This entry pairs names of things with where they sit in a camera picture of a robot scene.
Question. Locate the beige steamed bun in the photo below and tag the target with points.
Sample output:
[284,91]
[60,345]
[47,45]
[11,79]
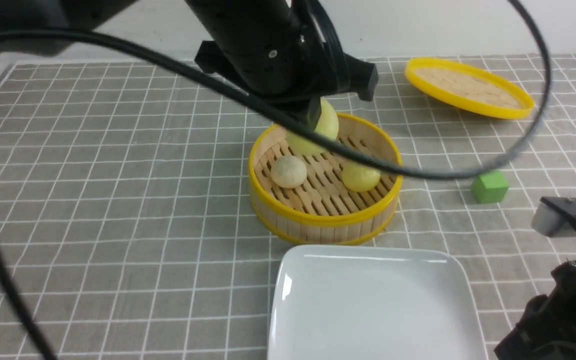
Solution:
[288,172]

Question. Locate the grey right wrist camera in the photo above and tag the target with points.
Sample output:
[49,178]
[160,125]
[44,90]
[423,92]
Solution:
[555,217]

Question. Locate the green wooden cube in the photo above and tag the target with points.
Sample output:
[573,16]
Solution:
[490,188]

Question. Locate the grey checked tablecloth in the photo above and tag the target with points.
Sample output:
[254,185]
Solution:
[126,220]

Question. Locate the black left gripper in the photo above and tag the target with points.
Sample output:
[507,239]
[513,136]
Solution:
[296,70]

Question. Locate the small yellow steamed bun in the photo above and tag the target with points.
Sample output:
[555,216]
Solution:
[358,178]

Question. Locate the white square plate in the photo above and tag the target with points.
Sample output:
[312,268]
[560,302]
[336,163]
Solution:
[334,302]

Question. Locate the yellow rimmed steamer lid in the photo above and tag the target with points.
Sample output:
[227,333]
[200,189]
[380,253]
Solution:
[469,88]

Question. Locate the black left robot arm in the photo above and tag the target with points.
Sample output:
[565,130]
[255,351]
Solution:
[239,27]

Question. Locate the bamboo steamer basket yellow rim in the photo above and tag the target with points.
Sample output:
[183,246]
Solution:
[321,210]

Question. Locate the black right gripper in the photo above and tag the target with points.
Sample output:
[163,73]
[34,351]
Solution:
[547,328]

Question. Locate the large yellow steamed bun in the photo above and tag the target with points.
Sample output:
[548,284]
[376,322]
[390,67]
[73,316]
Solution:
[327,126]

